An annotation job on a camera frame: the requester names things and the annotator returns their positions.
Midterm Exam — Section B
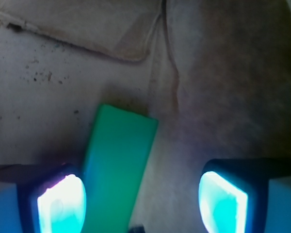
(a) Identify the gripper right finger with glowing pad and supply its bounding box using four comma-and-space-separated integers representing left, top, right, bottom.
198, 158, 291, 233

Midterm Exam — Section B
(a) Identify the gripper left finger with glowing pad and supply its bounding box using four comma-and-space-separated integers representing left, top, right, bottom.
0, 163, 86, 233

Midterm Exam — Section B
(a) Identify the green rectangular block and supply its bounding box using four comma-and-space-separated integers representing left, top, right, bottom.
82, 104, 158, 233

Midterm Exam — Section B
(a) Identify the brown paper bag tray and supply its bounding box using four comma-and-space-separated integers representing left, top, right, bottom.
0, 0, 291, 233

